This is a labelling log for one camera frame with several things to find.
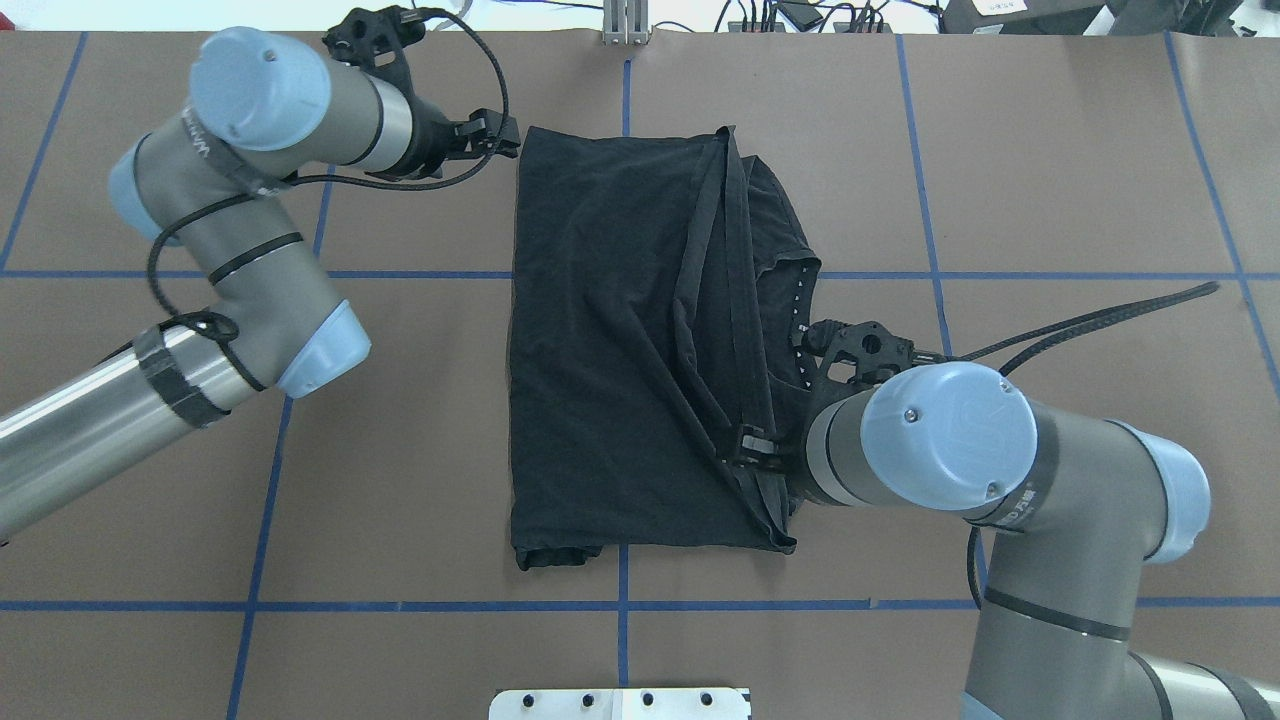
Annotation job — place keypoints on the black box on desk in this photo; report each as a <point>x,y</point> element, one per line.
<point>1052,18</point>

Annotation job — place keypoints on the aluminium frame post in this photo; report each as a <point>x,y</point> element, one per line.
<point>625,23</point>

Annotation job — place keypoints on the black graphic t-shirt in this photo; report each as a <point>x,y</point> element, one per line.
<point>657,284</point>

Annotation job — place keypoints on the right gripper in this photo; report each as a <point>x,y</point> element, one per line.
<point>790,452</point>

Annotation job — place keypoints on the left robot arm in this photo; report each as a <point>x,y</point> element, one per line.
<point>247,305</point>

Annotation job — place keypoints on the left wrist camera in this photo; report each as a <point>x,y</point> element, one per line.
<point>374,41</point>

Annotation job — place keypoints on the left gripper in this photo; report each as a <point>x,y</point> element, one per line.
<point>431,138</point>

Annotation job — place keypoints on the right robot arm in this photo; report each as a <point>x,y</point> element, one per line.
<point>1078,505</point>

